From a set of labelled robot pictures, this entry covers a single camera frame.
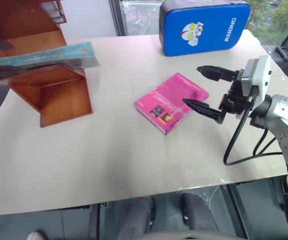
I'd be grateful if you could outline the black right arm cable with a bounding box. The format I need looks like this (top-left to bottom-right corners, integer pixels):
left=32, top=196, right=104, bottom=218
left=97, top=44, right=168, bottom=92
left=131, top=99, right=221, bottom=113
left=223, top=84, right=284, bottom=166

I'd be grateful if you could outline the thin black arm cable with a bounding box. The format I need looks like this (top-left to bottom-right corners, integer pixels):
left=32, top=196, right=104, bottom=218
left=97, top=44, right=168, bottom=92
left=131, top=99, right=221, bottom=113
left=252, top=127, right=278, bottom=157

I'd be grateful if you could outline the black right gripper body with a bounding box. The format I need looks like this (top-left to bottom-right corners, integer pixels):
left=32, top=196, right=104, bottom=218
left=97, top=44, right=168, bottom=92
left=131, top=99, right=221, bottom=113
left=218, top=69, right=258, bottom=116

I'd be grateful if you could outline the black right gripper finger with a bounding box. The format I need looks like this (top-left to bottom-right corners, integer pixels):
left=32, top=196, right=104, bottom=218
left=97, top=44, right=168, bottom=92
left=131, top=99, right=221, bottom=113
left=181, top=98, right=227, bottom=125
left=196, top=65, right=239, bottom=83

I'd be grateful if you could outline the orange-brown wooden bookshelf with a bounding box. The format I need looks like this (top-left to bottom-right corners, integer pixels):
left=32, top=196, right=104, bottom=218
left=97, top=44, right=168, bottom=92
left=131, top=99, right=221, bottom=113
left=0, top=0, right=94, bottom=129

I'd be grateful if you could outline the pink paperback book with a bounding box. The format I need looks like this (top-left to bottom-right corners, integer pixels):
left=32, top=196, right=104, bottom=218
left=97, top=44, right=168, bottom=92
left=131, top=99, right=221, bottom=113
left=134, top=72, right=210, bottom=136

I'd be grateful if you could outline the teal hardcover book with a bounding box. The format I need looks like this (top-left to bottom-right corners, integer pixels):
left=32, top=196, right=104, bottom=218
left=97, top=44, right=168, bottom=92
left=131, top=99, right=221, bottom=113
left=0, top=41, right=101, bottom=76

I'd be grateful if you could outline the dark grey window frame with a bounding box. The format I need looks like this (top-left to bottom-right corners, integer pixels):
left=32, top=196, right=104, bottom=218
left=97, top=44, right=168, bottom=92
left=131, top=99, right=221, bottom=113
left=108, top=0, right=129, bottom=37

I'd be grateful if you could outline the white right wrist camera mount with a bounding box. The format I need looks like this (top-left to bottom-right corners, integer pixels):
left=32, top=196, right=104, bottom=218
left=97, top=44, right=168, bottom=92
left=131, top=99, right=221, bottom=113
left=239, top=54, right=272, bottom=97

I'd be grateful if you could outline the blue cartoon print pad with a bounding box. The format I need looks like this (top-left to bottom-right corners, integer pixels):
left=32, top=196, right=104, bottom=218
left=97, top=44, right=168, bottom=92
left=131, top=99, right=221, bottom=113
left=158, top=0, right=252, bottom=57

